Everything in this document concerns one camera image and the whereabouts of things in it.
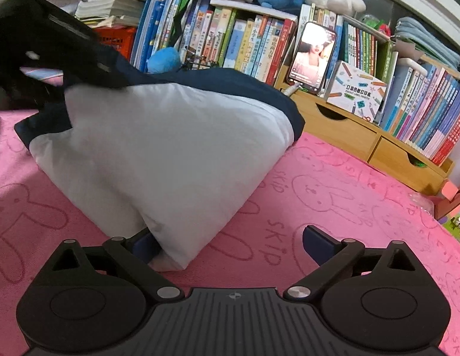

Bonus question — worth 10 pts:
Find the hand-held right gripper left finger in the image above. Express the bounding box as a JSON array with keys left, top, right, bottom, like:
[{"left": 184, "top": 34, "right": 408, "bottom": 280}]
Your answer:
[{"left": 48, "top": 228, "right": 186, "bottom": 302}]

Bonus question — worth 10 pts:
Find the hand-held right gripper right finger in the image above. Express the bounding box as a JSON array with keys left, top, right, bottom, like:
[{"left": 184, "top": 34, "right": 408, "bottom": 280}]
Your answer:
[{"left": 283, "top": 224, "right": 420, "bottom": 302}]

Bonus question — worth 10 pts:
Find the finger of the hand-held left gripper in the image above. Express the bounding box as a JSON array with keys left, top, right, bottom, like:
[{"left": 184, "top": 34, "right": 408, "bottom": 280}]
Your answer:
[
  {"left": 7, "top": 0, "right": 133, "bottom": 90},
  {"left": 0, "top": 70, "right": 66, "bottom": 114}
]

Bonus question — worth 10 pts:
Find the navy and white jacket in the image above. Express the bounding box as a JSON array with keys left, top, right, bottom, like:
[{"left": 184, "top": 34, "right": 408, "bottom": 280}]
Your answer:
[{"left": 14, "top": 50, "right": 305, "bottom": 272}]

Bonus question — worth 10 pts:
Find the large red plastic crate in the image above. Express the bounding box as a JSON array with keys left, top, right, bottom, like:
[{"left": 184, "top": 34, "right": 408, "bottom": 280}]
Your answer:
[{"left": 93, "top": 26, "right": 138, "bottom": 62}]

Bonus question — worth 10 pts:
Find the pink rabbit-print blanket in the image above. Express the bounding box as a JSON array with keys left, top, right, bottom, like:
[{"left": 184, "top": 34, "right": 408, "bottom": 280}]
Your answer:
[{"left": 0, "top": 109, "right": 460, "bottom": 356}]

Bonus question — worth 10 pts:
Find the stack of paper workbooks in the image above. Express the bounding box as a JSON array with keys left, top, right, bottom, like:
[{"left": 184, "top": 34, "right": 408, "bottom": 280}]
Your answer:
[{"left": 35, "top": 0, "right": 149, "bottom": 28}]

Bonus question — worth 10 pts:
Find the row of tall blue books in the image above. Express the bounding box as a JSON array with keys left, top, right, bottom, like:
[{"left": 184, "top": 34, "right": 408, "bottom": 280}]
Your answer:
[{"left": 130, "top": 0, "right": 195, "bottom": 73}]

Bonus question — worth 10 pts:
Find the blue plush ball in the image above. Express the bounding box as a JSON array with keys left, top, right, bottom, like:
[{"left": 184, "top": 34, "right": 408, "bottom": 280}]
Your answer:
[{"left": 146, "top": 47, "right": 182, "bottom": 74}]

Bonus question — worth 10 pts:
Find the wooden drawer organizer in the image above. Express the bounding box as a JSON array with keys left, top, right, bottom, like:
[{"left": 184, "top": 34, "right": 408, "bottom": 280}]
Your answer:
[{"left": 275, "top": 65, "right": 453, "bottom": 196}]

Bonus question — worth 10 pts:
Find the black miniature bicycle model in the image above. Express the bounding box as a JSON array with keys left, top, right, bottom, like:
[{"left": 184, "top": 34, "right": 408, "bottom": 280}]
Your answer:
[{"left": 178, "top": 46, "right": 219, "bottom": 71}]

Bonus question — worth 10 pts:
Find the pink toy house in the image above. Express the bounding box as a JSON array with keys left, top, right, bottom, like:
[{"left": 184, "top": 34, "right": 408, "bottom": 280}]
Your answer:
[{"left": 434, "top": 180, "right": 460, "bottom": 245}]

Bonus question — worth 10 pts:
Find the white printed cardboard box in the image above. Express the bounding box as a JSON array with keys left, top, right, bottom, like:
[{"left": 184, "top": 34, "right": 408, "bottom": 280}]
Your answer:
[{"left": 325, "top": 60, "right": 387, "bottom": 124}]

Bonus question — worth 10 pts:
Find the row of pink blue books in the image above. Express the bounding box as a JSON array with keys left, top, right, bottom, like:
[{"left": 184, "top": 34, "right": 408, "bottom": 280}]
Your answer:
[{"left": 378, "top": 57, "right": 460, "bottom": 167}]

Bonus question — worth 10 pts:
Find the row of thick shelf books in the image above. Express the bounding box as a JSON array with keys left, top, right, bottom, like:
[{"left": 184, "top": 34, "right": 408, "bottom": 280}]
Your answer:
[{"left": 185, "top": 2, "right": 298, "bottom": 86}]

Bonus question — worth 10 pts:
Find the smartphone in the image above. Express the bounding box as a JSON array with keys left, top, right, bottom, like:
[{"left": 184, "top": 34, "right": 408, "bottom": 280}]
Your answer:
[{"left": 287, "top": 21, "right": 337, "bottom": 94}]

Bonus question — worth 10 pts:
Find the white shelf board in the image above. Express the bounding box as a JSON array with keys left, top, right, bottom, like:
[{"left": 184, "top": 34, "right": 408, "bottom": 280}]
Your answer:
[{"left": 210, "top": 0, "right": 298, "bottom": 21}]

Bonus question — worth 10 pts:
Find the row of green spined books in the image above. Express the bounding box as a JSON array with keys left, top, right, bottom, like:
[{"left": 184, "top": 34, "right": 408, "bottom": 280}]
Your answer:
[{"left": 299, "top": 4, "right": 396, "bottom": 82}]

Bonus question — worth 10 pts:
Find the black hanging strap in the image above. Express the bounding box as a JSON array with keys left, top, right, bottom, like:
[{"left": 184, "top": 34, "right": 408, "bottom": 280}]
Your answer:
[{"left": 171, "top": 0, "right": 195, "bottom": 49}]

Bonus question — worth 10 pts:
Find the white charging cable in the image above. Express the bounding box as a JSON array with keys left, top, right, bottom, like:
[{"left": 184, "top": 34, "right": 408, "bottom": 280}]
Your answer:
[{"left": 280, "top": 83, "right": 301, "bottom": 99}]

